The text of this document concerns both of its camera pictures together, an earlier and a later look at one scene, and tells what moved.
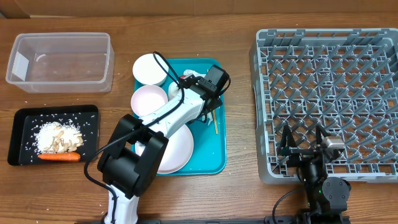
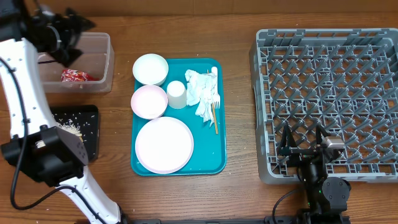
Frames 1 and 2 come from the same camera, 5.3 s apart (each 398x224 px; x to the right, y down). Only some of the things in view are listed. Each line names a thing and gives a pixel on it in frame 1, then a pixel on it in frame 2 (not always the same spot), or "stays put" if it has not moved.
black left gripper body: (218, 100) -> (55, 36)
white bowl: (147, 71) stays put
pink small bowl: (146, 99) stays put
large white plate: (178, 154) stays put
